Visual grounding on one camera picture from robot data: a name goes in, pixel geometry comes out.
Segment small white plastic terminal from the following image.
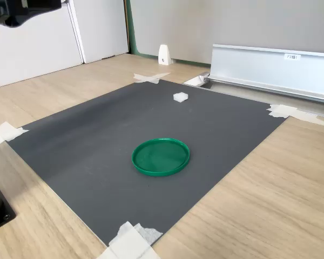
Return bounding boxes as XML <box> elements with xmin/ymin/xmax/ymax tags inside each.
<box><xmin>173</xmin><ymin>92</ymin><xmax>189</xmax><ymax>104</ymax></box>

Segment crossed white tape strips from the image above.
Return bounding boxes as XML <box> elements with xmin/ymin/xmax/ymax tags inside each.
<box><xmin>133</xmin><ymin>71</ymin><xmax>171</xmax><ymax>85</ymax></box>

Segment dark grey mat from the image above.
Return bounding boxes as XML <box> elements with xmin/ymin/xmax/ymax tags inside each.
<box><xmin>5</xmin><ymin>79</ymin><xmax>291</xmax><ymax>248</ymax></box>

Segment narrow white partition panel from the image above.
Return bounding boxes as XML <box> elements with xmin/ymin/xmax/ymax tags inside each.
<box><xmin>66</xmin><ymin>0</ymin><xmax>130</xmax><ymax>65</ymax></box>

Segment torn wide white tape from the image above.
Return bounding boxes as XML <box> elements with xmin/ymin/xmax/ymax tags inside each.
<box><xmin>97</xmin><ymin>221</ymin><xmax>164</xmax><ymax>259</ymax></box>

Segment long white tape piece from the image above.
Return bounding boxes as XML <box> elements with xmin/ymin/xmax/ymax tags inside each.
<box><xmin>266</xmin><ymin>104</ymin><xmax>324</xmax><ymax>127</ymax></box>

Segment silver cable duct box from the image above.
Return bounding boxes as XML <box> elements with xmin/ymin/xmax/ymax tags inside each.
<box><xmin>183</xmin><ymin>71</ymin><xmax>324</xmax><ymax>119</ymax></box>

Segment green partition post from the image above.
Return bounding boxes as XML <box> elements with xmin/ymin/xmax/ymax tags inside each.
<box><xmin>124</xmin><ymin>0</ymin><xmax>212</xmax><ymax>66</ymax></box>

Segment grey partition wall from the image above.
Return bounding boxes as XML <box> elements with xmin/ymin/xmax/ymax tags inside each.
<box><xmin>129</xmin><ymin>0</ymin><xmax>324</xmax><ymax>65</ymax></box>

